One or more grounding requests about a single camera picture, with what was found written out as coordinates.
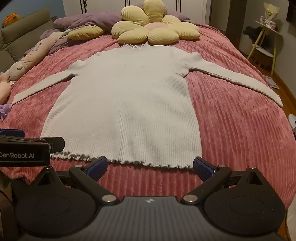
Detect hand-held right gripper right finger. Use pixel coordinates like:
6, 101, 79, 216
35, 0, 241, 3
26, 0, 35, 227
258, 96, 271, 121
181, 156, 271, 206

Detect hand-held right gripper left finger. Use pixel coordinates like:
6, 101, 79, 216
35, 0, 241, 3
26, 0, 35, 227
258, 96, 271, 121
34, 156, 119, 206

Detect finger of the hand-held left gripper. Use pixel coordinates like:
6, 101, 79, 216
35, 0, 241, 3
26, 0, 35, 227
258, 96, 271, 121
0, 128, 26, 138
0, 136, 66, 152

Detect white ribbed knit sweater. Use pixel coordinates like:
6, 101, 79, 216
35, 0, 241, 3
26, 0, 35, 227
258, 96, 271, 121
10, 43, 284, 170

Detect small purple plush flower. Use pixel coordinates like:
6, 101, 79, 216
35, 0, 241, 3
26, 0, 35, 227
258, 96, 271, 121
0, 103, 13, 121

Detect light pink plush toy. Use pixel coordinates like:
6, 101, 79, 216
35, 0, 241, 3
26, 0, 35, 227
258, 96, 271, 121
0, 72, 16, 104

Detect pink ribbed blanket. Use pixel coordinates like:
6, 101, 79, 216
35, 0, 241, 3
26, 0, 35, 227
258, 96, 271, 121
0, 22, 296, 209

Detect long pink plush toy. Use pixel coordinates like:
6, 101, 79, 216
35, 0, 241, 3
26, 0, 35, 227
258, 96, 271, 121
5, 29, 72, 81

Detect grey-green sofa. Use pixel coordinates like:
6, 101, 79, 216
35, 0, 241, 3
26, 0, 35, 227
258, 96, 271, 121
0, 6, 56, 74

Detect papers on floor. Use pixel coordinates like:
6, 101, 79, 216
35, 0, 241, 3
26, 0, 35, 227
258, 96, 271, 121
263, 75, 282, 90

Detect orange plush toy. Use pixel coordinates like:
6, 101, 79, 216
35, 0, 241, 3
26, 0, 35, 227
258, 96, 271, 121
2, 12, 21, 28

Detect yellow leaf-shaped pillow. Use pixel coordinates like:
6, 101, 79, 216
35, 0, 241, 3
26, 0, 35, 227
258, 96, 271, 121
67, 24, 105, 41

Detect purple quilt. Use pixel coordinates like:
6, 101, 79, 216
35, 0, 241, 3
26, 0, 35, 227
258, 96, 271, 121
39, 11, 191, 56

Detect yellow flower-shaped pillow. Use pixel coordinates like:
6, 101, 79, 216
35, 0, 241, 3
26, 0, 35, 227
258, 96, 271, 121
112, 0, 201, 45

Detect white wardrobe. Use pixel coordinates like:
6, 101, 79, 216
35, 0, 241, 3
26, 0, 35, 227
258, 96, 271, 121
62, 0, 210, 24

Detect yellow-legged side table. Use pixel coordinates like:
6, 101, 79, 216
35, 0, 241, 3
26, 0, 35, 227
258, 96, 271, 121
246, 20, 284, 76

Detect wrapped flower bouquet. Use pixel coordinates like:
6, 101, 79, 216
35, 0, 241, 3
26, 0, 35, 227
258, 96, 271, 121
260, 5, 278, 31

